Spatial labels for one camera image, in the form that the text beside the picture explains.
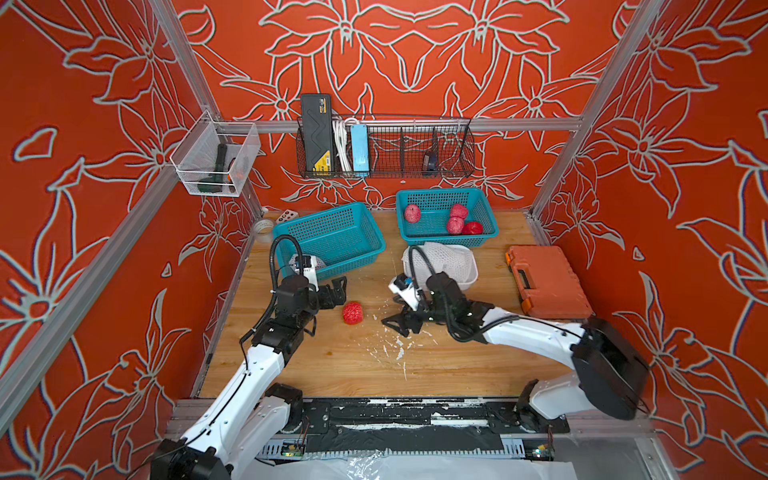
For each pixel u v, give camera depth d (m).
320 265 0.96
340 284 0.73
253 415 0.56
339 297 0.72
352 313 0.85
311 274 0.70
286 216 1.14
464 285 0.93
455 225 1.08
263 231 1.14
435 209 1.18
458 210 1.12
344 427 0.73
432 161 0.89
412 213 1.13
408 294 0.69
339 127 0.85
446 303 0.62
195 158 0.79
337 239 1.10
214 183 0.79
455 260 0.97
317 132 0.88
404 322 0.70
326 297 0.70
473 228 1.07
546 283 0.93
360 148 0.90
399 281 0.69
